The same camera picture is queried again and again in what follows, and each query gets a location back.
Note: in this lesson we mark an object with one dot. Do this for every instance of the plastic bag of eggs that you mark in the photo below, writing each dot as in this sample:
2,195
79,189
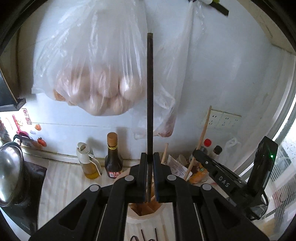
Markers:
96,60

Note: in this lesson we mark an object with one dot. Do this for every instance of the oil dispenser bottle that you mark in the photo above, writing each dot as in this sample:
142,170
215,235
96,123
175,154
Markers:
90,166

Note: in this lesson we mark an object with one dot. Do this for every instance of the white printed seasoning packet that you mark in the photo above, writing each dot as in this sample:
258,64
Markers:
176,167

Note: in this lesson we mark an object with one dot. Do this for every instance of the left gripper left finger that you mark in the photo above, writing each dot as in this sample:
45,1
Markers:
98,213

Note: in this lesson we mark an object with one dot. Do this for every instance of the light bamboo chopstick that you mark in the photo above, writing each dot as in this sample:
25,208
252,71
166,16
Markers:
164,154
199,143

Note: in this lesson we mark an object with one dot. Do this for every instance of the dark soy sauce bottle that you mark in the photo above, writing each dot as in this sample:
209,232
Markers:
113,161

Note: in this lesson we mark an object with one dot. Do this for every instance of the white plastic bag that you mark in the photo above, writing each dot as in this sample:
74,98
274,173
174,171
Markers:
229,156

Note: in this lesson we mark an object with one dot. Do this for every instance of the orange label sauce bottle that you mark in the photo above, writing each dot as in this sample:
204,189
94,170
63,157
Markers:
198,174

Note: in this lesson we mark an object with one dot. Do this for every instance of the beige utensil holder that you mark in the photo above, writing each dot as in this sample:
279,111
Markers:
150,221

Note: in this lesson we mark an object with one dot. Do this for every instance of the empty hanging plastic bag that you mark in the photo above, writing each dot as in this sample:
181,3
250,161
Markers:
174,25

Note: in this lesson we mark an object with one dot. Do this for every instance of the black cap bottle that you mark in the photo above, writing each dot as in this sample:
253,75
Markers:
217,151

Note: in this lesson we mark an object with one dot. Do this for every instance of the white wall power socket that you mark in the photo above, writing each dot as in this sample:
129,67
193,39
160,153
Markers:
221,120

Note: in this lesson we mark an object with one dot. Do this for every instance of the steel pot lid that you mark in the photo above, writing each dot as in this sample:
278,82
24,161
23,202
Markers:
12,173

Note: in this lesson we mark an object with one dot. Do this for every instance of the black induction cooker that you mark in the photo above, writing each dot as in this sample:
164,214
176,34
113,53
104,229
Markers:
24,213

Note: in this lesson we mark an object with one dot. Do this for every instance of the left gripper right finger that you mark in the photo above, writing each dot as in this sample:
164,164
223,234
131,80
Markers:
201,213

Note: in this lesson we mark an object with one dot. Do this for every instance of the red cap dark bottle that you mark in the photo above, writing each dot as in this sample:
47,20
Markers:
204,148

